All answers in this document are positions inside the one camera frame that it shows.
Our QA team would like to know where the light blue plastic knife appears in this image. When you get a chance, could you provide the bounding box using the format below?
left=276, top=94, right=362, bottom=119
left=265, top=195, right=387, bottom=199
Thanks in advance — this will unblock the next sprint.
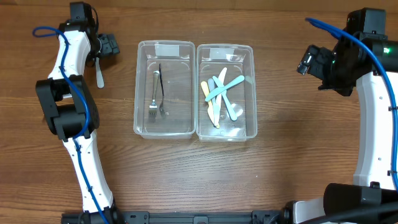
left=216, top=90, right=238, bottom=121

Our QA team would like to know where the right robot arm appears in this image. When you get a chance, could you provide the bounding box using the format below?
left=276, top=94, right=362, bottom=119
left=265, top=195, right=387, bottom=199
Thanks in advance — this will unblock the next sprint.
left=280, top=25, right=397, bottom=223

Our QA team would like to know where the left blue cable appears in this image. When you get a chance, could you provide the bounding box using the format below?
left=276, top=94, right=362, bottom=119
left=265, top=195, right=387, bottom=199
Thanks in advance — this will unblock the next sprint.
left=32, top=26, right=109, bottom=224

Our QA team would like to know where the clear plastic container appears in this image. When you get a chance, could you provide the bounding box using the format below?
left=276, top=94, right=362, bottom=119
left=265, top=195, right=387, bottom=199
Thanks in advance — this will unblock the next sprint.
left=133, top=40, right=196, bottom=139
left=195, top=44, right=257, bottom=141

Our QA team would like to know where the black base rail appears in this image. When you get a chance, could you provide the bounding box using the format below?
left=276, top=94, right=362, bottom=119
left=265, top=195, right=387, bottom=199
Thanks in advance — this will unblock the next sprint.
left=61, top=210, right=291, bottom=224

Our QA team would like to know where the white rounded plastic fork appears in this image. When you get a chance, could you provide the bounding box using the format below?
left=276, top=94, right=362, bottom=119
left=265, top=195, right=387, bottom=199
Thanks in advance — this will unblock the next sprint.
left=95, top=57, right=104, bottom=88

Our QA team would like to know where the yellow plastic knife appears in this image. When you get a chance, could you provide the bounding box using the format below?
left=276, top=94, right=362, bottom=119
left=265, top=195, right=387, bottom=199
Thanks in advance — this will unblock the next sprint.
left=200, top=81, right=220, bottom=128

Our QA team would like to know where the blue cable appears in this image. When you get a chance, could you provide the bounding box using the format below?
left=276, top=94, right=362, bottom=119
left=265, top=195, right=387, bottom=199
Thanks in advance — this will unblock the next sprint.
left=304, top=16, right=398, bottom=192
left=32, top=26, right=109, bottom=224

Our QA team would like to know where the large metal fork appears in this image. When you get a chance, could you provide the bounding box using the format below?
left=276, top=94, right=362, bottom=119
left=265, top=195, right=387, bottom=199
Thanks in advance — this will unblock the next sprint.
left=149, top=70, right=160, bottom=123

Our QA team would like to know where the right blue cable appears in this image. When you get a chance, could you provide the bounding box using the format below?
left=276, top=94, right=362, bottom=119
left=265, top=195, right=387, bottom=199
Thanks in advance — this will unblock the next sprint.
left=304, top=16, right=398, bottom=192

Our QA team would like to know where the black handled metal fork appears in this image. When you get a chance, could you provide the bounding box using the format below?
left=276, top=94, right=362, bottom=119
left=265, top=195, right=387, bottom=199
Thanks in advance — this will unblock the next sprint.
left=159, top=64, right=166, bottom=119

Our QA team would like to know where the white plastic knife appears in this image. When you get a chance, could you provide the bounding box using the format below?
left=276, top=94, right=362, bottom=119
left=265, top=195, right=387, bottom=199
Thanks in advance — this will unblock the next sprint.
left=213, top=67, right=227, bottom=127

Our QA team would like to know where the pale grey-blue plastic knife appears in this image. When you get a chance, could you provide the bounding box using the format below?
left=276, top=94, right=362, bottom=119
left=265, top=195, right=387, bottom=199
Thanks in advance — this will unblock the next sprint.
left=208, top=78, right=218, bottom=126

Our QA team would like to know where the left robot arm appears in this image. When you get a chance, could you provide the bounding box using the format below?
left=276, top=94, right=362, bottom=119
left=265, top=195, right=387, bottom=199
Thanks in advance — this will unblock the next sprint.
left=35, top=21, right=125, bottom=223

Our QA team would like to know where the clear right plastic container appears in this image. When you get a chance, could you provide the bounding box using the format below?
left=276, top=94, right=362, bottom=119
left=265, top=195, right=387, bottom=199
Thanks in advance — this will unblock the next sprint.
left=195, top=44, right=257, bottom=141

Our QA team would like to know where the mint green plastic knife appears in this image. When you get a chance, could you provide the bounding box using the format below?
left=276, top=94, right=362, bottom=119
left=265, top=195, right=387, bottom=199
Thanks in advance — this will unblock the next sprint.
left=205, top=75, right=245, bottom=102

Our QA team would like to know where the clear left plastic container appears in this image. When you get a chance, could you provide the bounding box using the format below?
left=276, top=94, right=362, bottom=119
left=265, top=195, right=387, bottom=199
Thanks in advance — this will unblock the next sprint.
left=133, top=40, right=196, bottom=139

